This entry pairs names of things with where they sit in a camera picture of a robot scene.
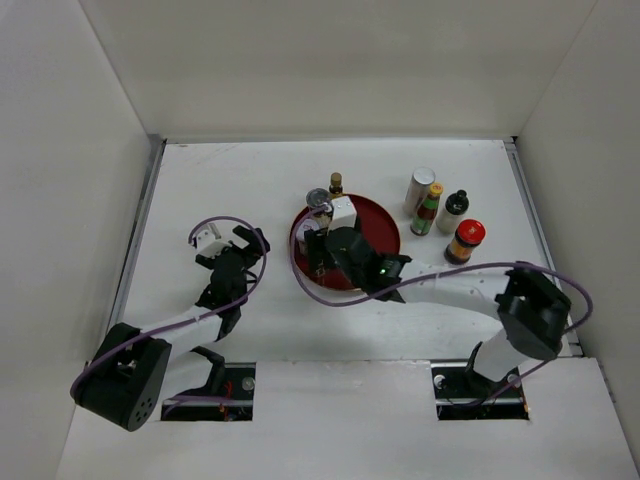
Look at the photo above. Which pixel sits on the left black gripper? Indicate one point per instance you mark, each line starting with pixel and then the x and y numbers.
pixel 253 250

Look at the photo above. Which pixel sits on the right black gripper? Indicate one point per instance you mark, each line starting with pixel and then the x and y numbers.
pixel 317 241

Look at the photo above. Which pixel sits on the jar with white red lid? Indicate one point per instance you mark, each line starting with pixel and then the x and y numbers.
pixel 301 242

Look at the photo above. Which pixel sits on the salt grinder black cap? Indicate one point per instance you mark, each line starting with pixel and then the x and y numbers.
pixel 319 205

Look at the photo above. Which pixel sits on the small yellow label sauce bottle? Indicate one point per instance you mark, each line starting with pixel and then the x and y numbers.
pixel 335 186

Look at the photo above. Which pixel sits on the yellow cap chili sauce bottle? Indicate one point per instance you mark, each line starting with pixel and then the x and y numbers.
pixel 427 211

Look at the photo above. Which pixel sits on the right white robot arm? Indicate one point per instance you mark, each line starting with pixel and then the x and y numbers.
pixel 531 309

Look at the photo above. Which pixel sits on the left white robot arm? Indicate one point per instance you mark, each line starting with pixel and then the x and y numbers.
pixel 137 368

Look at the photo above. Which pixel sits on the red round tray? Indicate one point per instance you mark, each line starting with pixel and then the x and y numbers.
pixel 379 229

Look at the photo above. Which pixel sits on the silver lid tall canister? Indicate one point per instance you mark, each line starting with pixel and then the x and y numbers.
pixel 421 180

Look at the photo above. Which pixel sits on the white bottle black cap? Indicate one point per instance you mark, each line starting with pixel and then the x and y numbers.
pixel 453 212

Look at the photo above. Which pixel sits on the red lid sauce jar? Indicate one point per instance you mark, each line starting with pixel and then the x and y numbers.
pixel 469 234

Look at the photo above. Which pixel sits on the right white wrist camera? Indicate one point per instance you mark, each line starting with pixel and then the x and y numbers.
pixel 344 213

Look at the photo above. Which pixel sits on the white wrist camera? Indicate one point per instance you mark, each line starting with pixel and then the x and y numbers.
pixel 208 241
pixel 344 213

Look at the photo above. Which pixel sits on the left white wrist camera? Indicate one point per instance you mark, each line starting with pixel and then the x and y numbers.
pixel 208 241

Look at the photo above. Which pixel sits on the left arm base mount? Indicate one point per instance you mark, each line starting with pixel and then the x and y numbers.
pixel 202 386

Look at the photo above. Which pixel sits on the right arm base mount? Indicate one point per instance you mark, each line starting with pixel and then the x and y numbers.
pixel 461 395

